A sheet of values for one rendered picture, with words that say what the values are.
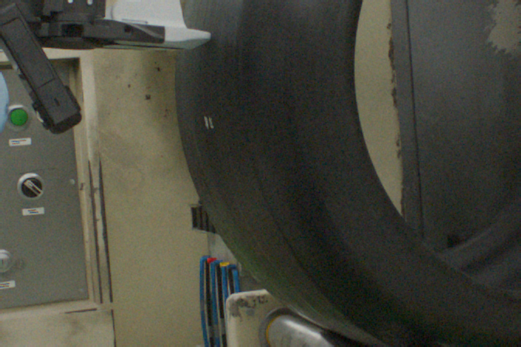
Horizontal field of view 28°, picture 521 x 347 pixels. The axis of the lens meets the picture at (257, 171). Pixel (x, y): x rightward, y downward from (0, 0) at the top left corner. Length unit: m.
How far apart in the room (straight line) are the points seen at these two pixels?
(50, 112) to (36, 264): 0.68
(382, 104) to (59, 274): 0.55
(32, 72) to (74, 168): 0.67
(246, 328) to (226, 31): 0.43
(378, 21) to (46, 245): 0.58
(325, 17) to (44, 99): 0.24
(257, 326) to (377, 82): 0.33
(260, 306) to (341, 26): 0.45
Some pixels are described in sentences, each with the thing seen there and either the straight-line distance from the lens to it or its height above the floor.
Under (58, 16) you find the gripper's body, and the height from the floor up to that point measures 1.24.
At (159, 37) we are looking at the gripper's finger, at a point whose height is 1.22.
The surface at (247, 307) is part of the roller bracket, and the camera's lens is 1.20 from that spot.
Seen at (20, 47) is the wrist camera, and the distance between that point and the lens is 0.88.
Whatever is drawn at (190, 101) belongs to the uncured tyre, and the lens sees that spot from 0.99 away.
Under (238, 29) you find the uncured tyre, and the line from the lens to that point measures 0.88.
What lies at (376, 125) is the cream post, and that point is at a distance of 1.28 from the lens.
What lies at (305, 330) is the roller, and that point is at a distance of 1.13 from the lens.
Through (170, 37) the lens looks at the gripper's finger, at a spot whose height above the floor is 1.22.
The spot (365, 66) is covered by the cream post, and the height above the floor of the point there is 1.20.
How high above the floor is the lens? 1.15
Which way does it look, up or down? 3 degrees down
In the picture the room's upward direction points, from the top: 4 degrees counter-clockwise
